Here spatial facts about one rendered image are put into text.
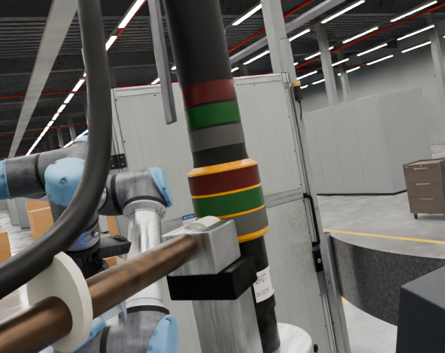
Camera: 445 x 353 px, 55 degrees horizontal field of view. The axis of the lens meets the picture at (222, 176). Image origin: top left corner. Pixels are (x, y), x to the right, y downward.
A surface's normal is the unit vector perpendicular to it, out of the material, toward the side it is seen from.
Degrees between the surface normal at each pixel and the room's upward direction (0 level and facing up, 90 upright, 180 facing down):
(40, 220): 90
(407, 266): 90
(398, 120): 90
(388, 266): 90
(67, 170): 34
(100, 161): 75
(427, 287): 15
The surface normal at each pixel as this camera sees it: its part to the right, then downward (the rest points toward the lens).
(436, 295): -0.06, -0.96
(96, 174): 0.44, -0.37
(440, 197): -0.84, 0.18
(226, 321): -0.44, 0.13
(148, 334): -0.18, -0.66
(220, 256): 0.88, -0.14
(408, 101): 0.47, -0.04
